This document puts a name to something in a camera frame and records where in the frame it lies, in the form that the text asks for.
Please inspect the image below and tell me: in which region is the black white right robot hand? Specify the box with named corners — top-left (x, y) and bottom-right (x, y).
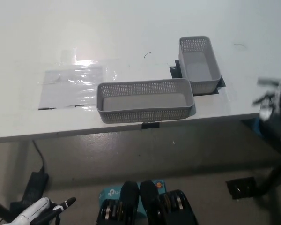
top-left (251, 77), bottom-right (281, 106)

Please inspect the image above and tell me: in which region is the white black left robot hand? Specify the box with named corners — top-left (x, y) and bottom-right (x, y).
top-left (4, 197), bottom-right (77, 225)

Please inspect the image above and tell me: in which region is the narrow grey perforated basket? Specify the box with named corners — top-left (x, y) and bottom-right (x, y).
top-left (178, 36), bottom-right (222, 96)

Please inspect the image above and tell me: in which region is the teal tp-link box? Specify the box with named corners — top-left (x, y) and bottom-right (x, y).
top-left (98, 179), bottom-right (166, 214)

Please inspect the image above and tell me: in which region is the black power adapter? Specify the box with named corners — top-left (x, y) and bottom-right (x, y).
top-left (22, 171), bottom-right (49, 207)

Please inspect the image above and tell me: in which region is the black slanted pole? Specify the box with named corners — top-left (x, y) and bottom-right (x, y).
top-left (0, 195), bottom-right (11, 222)

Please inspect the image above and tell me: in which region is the blue object under table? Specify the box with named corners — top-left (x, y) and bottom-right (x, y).
top-left (252, 119), bottom-right (263, 136)

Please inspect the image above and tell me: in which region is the large black tape patch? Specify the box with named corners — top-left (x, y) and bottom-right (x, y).
top-left (169, 60), bottom-right (226, 96)

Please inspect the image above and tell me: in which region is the black table leg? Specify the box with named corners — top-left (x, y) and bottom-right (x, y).
top-left (255, 159), bottom-right (281, 198)

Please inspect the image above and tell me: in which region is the black floor tape patch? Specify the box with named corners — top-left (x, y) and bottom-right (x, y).
top-left (226, 177), bottom-right (259, 200)

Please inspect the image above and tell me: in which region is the black tape piece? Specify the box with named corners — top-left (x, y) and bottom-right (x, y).
top-left (141, 121), bottom-right (160, 130)

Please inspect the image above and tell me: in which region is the clear plastic covered paper sheet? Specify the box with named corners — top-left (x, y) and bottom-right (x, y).
top-left (37, 48), bottom-right (119, 111)

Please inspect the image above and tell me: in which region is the wide grey perforated basket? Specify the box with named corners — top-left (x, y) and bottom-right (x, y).
top-left (96, 78), bottom-right (194, 124)

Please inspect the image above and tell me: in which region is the black adapter cable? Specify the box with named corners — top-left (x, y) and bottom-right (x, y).
top-left (32, 140), bottom-right (45, 173)

